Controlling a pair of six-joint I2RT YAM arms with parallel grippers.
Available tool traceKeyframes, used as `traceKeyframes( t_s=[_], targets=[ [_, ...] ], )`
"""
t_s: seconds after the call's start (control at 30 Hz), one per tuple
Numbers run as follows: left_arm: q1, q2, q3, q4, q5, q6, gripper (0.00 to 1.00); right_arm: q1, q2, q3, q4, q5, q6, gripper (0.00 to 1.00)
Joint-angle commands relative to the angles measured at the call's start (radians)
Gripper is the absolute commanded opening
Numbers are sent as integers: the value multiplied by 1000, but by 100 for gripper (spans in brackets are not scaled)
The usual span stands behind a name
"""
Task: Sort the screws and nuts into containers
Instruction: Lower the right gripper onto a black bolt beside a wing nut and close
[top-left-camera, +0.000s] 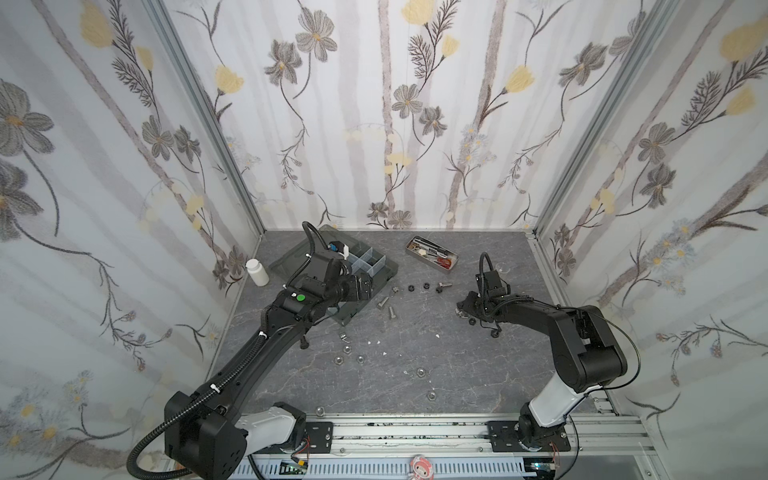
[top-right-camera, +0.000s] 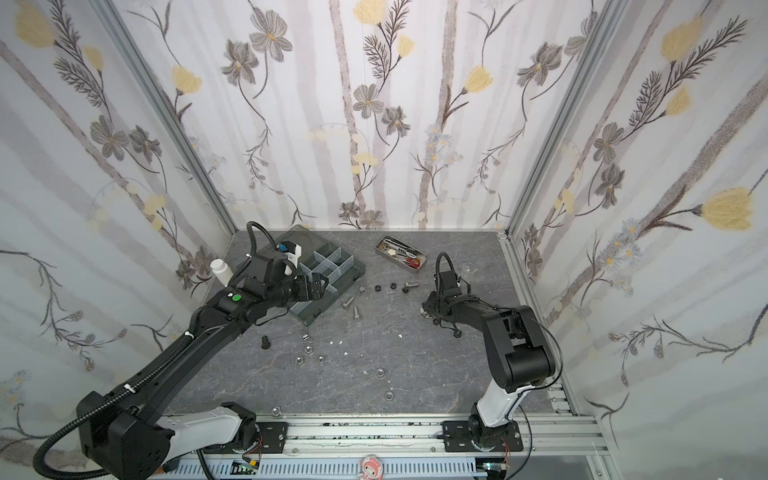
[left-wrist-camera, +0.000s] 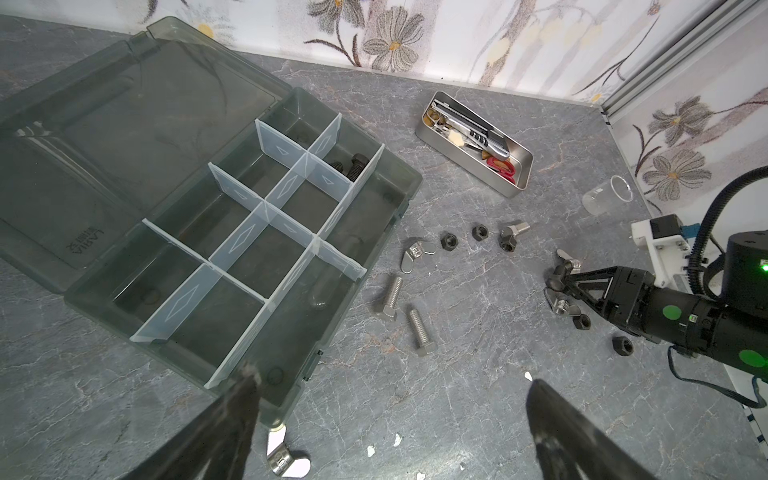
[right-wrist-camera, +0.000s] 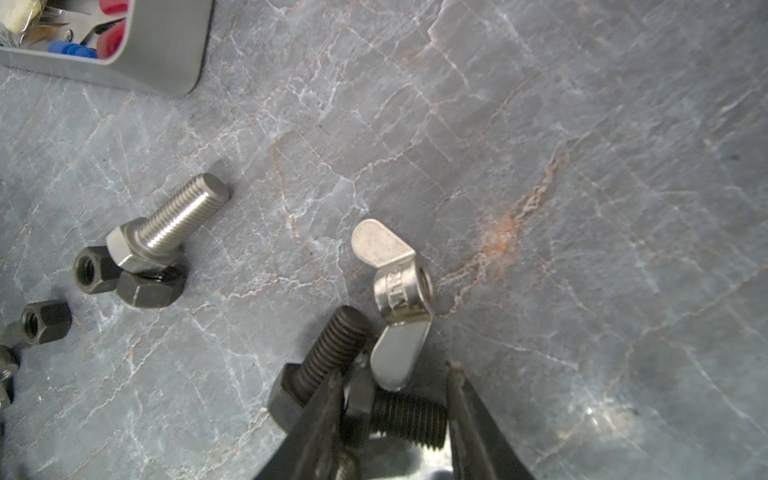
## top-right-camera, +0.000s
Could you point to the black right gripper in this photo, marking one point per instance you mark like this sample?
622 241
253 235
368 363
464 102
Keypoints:
437 306

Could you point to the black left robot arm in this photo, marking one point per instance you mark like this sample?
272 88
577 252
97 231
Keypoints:
120 430

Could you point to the green compartment organizer box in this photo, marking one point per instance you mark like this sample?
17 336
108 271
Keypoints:
322 256

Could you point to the pink figurine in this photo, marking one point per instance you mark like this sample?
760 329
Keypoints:
371 468

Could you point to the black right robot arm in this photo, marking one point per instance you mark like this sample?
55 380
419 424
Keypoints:
522 357

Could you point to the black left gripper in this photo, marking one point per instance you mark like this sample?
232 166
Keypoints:
305 293

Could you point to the white plastic bottle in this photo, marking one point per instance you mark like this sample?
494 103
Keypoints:
222 271

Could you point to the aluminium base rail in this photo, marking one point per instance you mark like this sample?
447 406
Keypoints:
410 446

